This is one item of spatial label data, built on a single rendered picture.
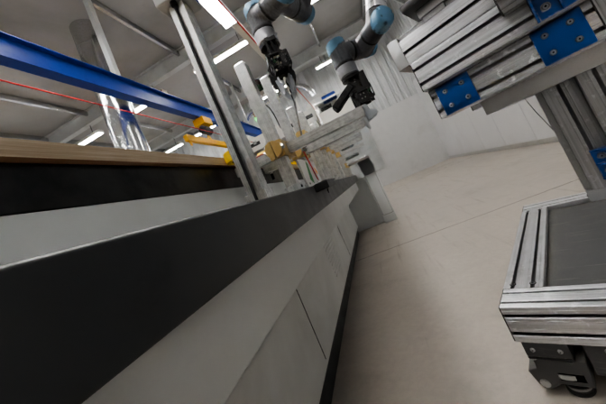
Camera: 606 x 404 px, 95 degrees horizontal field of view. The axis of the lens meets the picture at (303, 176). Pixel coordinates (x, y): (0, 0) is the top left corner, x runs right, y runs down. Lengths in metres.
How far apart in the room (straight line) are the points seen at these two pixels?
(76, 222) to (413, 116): 9.95
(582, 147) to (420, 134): 9.10
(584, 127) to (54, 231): 1.21
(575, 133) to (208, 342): 1.05
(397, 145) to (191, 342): 9.80
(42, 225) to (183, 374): 0.30
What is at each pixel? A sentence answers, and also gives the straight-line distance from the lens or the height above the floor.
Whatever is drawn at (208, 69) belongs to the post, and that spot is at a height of 0.99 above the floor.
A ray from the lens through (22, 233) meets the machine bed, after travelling 0.50.
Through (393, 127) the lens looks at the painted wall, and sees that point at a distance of 10.06.
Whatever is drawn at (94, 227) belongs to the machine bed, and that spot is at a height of 0.76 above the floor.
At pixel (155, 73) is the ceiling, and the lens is 7.85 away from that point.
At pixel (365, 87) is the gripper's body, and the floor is 0.95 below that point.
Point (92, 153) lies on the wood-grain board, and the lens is 0.59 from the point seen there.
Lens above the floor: 0.67
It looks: 5 degrees up
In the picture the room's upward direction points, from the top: 24 degrees counter-clockwise
